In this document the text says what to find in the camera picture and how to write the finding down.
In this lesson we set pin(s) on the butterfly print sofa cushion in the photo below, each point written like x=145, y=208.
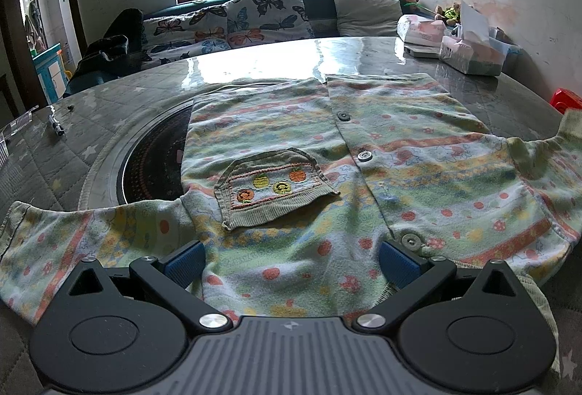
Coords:
x=182, y=31

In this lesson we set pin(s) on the flat white box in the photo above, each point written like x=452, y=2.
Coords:
x=420, y=50

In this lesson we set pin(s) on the pastel patterned children's shirt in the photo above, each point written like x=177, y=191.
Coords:
x=282, y=135

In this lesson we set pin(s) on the black silver pen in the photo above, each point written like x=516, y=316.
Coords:
x=56, y=125

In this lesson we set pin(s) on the teal sofa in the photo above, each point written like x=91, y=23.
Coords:
x=320, y=8

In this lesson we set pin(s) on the grey pillow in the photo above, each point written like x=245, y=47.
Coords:
x=368, y=15

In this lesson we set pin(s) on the red plastic stool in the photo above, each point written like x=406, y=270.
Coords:
x=566, y=100

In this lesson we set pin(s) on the butterfly print pillow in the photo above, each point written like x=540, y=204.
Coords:
x=268, y=15

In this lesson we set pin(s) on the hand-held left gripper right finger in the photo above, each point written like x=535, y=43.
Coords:
x=400, y=264

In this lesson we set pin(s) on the dark clothes pile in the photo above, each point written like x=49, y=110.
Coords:
x=107, y=53

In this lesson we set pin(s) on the pink white tissue packet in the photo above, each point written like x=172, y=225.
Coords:
x=420, y=28

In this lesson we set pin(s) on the clear plastic holder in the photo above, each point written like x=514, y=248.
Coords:
x=16, y=122

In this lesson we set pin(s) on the round black built-in cooktop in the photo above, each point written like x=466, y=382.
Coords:
x=145, y=167

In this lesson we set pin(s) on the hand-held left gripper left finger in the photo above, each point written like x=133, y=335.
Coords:
x=184, y=264

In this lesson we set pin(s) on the green brown plush toy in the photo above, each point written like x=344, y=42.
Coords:
x=448, y=14

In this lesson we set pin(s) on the pastel tissue box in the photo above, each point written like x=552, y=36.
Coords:
x=473, y=56

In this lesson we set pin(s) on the blue cabinet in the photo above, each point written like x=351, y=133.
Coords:
x=50, y=72

